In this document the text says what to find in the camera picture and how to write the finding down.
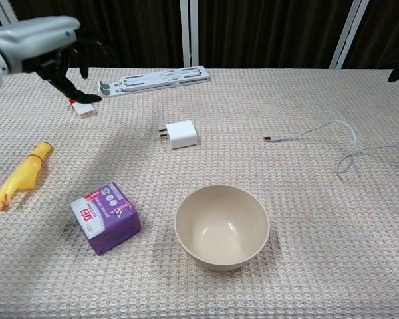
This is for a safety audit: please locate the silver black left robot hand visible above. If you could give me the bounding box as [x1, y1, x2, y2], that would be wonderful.
[0, 15, 111, 104]

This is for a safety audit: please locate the white USB cable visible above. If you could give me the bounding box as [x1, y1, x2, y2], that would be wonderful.
[263, 119, 399, 175]

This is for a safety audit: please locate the white power adapter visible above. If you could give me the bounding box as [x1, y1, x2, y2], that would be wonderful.
[158, 120, 199, 150]

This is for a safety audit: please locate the red and white small box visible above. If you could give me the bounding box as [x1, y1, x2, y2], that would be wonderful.
[68, 97, 98, 119]

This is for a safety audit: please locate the white folding laptop stand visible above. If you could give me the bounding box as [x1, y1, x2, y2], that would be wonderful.
[97, 65, 211, 98]

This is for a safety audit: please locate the yellow rubber chicken toy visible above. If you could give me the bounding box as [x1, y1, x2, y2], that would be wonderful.
[0, 141, 53, 212]

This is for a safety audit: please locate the dark curtain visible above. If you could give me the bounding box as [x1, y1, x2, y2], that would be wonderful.
[0, 0, 399, 70]

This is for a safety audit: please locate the purple tissue pack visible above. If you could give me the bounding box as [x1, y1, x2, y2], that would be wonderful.
[69, 181, 142, 256]

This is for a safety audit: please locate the beige checkered tablecloth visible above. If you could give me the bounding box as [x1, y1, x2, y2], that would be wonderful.
[0, 67, 399, 319]

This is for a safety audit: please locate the beige bowl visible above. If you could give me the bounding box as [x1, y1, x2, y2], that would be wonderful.
[174, 185, 271, 273]

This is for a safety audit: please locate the white upright frame post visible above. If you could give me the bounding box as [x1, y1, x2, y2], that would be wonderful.
[180, 0, 200, 67]

